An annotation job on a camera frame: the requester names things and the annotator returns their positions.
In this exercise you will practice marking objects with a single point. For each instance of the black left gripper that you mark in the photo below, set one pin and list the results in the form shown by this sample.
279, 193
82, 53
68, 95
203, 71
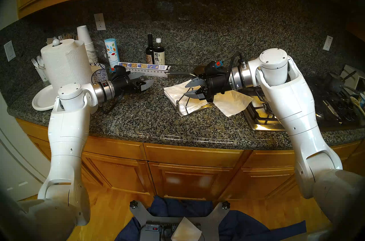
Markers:
129, 86

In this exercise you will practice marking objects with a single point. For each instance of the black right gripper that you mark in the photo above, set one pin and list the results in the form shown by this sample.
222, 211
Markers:
218, 83

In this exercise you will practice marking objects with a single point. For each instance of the single white napkin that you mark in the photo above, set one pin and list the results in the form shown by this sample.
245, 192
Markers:
233, 105

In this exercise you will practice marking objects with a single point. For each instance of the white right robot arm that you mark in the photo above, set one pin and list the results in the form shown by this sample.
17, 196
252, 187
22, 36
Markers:
296, 112

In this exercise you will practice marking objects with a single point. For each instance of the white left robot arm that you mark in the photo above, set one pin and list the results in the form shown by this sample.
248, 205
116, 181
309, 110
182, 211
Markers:
68, 135

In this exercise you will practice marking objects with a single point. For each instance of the white napkin stack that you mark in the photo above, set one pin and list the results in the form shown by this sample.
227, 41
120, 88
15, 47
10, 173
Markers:
174, 93

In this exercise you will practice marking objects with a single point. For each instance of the white towel holder knob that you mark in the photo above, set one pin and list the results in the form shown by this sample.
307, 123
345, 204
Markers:
56, 42

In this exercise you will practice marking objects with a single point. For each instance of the long white blue wrap box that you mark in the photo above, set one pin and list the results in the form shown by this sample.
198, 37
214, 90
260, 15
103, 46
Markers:
154, 68

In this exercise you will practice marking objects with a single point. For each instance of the dark frying pan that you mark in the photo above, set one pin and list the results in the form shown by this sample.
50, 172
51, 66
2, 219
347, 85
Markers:
179, 73

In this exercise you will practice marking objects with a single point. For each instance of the dark glass wine bottle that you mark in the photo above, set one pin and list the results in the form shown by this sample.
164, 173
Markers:
149, 53

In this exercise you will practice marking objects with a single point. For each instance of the soy sauce bottle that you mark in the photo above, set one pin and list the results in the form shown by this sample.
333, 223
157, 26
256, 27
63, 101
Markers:
159, 55

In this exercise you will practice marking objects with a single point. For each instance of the leaf print cylindrical canister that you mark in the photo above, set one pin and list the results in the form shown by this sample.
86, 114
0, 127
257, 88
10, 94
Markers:
112, 53

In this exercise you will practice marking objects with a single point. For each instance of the blue patterned paper bowl stack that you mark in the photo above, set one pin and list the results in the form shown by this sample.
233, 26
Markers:
99, 72

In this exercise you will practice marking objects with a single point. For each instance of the white paper cup stack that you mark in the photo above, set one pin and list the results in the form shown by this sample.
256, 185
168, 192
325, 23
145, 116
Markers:
87, 43

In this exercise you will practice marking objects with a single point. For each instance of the stainless gas cooktop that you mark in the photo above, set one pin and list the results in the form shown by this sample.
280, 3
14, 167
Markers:
262, 118

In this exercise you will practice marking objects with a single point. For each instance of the white paper towel roll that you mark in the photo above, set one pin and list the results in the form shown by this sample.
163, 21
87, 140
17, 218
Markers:
67, 63

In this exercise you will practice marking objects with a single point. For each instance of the cup of wooden sticks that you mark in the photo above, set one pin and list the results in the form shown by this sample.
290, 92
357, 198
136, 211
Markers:
68, 37

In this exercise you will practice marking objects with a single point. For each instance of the wooden lower cabinets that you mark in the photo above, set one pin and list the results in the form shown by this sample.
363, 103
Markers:
188, 180

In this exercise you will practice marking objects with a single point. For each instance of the white cup with forks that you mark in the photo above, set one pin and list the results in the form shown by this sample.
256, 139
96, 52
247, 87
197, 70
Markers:
42, 73

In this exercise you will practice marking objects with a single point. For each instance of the white paper plate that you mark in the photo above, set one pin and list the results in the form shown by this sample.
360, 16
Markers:
42, 99

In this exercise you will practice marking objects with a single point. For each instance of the white plastic fork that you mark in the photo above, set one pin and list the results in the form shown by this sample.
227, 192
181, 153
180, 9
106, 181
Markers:
40, 60
34, 62

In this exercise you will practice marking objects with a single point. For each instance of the black base knob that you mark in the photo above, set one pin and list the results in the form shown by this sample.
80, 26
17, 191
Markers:
226, 205
133, 204

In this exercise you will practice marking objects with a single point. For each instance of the white tissue sheet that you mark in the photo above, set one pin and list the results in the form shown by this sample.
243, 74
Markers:
186, 232

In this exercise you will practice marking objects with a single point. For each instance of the dark blue cloth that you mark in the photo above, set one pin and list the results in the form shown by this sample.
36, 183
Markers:
242, 226

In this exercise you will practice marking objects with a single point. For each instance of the white door panel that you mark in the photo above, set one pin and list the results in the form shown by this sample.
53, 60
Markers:
17, 163

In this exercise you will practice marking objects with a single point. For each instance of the grey power box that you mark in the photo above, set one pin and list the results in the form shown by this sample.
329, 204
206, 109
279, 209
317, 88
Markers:
149, 233

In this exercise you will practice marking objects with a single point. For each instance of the white rectangular board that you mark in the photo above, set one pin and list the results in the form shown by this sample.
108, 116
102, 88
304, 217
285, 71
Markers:
353, 82

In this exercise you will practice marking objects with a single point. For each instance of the patterned ceramic spoon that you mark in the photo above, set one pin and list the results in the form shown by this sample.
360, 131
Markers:
356, 100

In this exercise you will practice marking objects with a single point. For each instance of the white blue mug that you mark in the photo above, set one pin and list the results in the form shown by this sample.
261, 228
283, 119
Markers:
362, 100

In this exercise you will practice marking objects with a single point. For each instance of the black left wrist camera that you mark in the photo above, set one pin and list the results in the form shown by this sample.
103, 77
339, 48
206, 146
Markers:
118, 72

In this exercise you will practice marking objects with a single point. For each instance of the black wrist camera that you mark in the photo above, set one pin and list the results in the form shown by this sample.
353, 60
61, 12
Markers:
118, 72
216, 68

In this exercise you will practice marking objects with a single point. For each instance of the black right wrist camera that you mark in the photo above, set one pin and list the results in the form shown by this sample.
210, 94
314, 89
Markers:
216, 68

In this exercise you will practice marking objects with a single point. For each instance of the white wall outlet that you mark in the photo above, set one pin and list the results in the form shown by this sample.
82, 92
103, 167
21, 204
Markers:
99, 21
328, 43

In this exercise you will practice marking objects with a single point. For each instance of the white light switch plate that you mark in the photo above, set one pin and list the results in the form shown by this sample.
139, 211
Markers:
9, 51

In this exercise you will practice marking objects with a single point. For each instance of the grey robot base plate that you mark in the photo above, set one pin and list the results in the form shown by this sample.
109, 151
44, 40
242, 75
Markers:
214, 223

